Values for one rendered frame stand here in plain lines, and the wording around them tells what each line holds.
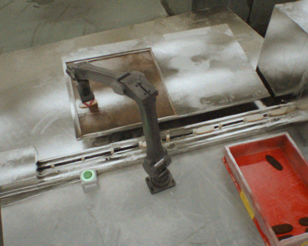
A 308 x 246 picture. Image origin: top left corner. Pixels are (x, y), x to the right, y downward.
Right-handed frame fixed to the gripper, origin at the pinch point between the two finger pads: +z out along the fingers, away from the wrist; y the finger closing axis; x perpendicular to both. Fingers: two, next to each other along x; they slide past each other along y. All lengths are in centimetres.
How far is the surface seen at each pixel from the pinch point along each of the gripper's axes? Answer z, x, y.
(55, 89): 15.9, -13.6, -28.3
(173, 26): 24, 80, -60
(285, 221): -4, 57, 90
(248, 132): 0, 68, 47
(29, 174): -5.2, -34.4, 31.3
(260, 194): -1, 55, 77
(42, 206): 3, -34, 44
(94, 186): -0.1, -10.7, 44.7
